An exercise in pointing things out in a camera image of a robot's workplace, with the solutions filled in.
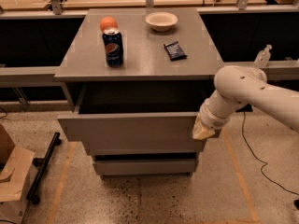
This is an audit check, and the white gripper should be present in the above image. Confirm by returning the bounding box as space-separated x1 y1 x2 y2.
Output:
192 99 230 140

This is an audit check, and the grey top drawer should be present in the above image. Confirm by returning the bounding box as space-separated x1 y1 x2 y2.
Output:
58 81 213 156

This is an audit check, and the grey drawer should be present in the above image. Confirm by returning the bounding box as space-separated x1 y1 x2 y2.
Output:
93 153 198 178
58 81 213 156

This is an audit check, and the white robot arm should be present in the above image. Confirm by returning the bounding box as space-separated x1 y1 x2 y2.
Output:
192 66 299 140

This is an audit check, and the grey lower drawer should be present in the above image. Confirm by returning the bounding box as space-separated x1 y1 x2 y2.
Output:
93 153 198 178

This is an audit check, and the grey drawer cabinet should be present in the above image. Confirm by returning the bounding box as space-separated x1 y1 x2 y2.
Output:
54 7 230 180

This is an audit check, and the dark snack bag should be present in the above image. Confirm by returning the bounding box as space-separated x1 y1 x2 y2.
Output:
164 41 187 61

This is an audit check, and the clear sanitizer bottle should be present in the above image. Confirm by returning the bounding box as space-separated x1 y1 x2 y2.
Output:
254 45 272 67

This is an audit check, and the white bowl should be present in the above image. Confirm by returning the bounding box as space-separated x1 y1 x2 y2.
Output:
145 12 178 32

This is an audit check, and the blue pepsi can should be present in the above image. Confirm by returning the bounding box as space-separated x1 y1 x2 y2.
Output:
102 27 123 67

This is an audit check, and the orange fruit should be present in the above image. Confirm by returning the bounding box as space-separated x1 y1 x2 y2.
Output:
99 17 118 32

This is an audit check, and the brown cardboard box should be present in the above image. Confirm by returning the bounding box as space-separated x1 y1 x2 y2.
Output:
0 125 36 224

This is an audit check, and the black floor cable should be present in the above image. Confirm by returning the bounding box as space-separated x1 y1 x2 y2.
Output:
241 110 299 198

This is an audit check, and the black cart frame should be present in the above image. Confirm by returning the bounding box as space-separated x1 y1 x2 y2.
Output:
26 133 62 204

